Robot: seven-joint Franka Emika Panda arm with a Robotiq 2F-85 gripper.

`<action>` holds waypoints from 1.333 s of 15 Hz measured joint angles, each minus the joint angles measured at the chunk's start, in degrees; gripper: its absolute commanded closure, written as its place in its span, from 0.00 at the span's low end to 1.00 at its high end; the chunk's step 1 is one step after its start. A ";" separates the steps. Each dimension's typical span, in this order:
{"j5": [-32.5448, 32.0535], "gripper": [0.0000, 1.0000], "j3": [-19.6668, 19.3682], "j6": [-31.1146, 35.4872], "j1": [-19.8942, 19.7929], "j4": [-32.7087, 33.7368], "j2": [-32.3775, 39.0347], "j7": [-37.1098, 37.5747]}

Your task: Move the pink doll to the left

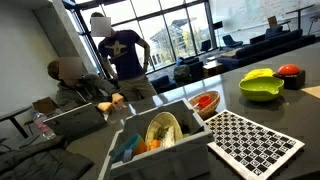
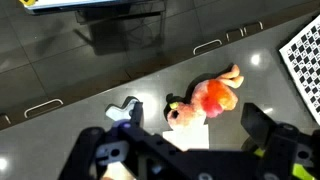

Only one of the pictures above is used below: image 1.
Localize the standing person navy t-shirt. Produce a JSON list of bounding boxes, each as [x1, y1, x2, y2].
[[89, 12, 158, 101]]

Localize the dark puffy jacket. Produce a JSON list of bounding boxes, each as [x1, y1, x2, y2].
[[0, 134, 95, 180]]

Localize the tall black bar table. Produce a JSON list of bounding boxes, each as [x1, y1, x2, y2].
[[285, 3, 316, 30]]

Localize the teal plastic cups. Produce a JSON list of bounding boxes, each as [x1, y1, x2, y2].
[[111, 133, 144, 164]]

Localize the red plastic scoop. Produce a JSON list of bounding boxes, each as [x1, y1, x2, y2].
[[193, 95, 213, 110]]

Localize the green plastic bowl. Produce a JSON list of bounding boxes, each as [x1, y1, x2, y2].
[[238, 75, 285, 103]]

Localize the small open cardboard box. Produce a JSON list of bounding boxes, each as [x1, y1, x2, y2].
[[32, 96, 63, 116]]

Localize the wooden coffee table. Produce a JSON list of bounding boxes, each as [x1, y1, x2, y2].
[[202, 59, 224, 78]]

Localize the orange toy fruit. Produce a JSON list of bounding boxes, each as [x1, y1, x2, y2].
[[148, 138, 162, 151]]

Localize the blue lounge armchair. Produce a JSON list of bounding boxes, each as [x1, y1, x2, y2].
[[222, 34, 244, 49]]

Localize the long dark blue sofa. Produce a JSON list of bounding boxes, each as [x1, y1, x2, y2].
[[216, 28, 316, 72]]

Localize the dark navy armchair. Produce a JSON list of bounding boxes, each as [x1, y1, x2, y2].
[[150, 74, 178, 94]]

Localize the orange plastic cup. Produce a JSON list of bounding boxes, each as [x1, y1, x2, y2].
[[133, 138, 148, 156]]

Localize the square brown paper sheet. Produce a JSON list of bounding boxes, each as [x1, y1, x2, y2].
[[300, 85, 320, 100]]

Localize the seated person gray hoodie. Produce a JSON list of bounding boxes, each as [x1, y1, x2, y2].
[[47, 57, 128, 113]]

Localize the gray laptop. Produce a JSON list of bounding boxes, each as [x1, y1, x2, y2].
[[43, 102, 108, 139]]

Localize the oval woven plate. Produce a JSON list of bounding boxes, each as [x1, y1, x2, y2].
[[144, 111, 184, 150]]

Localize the clear plastic water bottle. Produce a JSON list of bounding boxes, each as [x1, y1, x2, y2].
[[32, 109, 57, 140]]

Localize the white toy food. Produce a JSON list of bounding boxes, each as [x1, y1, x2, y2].
[[161, 125, 176, 148]]

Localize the red button on black box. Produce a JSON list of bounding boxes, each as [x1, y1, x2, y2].
[[272, 63, 306, 90]]

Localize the black white checkerboard calibration board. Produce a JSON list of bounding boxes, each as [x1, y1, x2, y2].
[[204, 109, 306, 180]]

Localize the black side table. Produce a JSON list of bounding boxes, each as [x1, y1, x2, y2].
[[0, 104, 33, 139]]

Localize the dark backpack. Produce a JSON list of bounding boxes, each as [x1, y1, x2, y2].
[[173, 64, 193, 84]]

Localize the yellow banana toy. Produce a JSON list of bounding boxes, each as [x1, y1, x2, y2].
[[243, 67, 276, 82]]

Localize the gray plastic bin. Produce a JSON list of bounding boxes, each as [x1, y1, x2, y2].
[[98, 97, 215, 180]]

